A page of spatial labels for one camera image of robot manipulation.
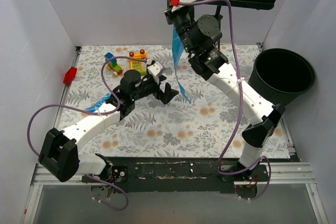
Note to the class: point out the blue trash bag roll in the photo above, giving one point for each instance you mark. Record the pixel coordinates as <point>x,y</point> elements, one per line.
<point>177,50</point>

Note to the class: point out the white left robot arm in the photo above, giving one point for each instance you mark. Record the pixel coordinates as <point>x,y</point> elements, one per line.
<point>60,153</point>

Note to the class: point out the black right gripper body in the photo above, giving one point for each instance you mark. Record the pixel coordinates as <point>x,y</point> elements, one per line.
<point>174,14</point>

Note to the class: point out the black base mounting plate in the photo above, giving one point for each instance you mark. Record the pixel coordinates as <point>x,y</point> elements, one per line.
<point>137,175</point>

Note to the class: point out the yellow toy block house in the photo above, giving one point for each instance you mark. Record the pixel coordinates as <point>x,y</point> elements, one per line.
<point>137,65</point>

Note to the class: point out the red block on rail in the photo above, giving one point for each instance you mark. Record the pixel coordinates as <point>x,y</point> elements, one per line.
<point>70,75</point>

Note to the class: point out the black ribbed trash bin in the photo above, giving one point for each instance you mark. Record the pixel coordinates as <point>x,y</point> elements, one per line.
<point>281,75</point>

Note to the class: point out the aluminium frame rail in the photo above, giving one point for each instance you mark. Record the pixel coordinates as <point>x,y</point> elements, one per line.
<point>288,196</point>

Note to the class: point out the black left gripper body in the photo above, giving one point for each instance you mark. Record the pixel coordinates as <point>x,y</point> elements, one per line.
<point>159,92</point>

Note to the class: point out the floral patterned table mat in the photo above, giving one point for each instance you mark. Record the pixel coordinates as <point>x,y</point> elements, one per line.
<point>198,124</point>

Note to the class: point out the small blue trash bag piece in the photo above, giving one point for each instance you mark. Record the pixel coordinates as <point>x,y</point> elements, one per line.
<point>99,103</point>

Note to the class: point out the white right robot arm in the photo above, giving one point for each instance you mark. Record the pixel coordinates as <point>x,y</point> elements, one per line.
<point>263,116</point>

